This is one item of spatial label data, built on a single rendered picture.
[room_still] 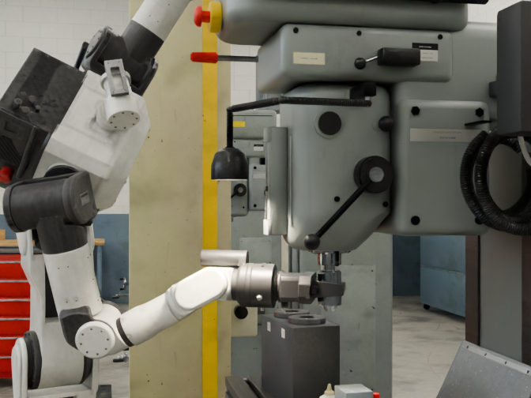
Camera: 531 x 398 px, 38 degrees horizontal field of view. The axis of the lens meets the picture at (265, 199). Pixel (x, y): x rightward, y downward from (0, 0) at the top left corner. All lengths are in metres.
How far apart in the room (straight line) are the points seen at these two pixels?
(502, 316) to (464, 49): 0.56
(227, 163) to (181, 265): 1.81
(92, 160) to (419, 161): 0.66
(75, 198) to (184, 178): 1.72
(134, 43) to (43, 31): 8.91
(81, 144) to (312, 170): 0.49
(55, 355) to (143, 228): 1.32
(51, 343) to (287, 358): 0.57
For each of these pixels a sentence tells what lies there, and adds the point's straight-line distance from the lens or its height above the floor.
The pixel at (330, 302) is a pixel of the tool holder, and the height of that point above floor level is 1.21.
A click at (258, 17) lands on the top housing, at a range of 1.42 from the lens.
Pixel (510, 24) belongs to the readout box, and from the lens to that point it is 1.33.
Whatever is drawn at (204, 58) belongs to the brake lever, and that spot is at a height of 1.70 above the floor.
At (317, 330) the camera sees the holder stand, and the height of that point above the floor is 1.11.
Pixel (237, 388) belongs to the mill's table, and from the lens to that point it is 2.02.
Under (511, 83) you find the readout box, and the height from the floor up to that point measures 1.60.
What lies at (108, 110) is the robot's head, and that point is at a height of 1.59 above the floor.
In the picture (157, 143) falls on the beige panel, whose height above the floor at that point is 1.64.
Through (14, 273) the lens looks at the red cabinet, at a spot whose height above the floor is 0.85.
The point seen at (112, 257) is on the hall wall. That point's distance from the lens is 10.49.
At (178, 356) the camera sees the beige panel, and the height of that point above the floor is 0.76.
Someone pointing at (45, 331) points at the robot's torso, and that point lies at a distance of 1.95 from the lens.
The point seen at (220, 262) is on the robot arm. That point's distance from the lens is 1.57.
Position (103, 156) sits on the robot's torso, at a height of 1.50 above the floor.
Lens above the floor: 1.41
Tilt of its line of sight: level
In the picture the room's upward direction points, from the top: straight up
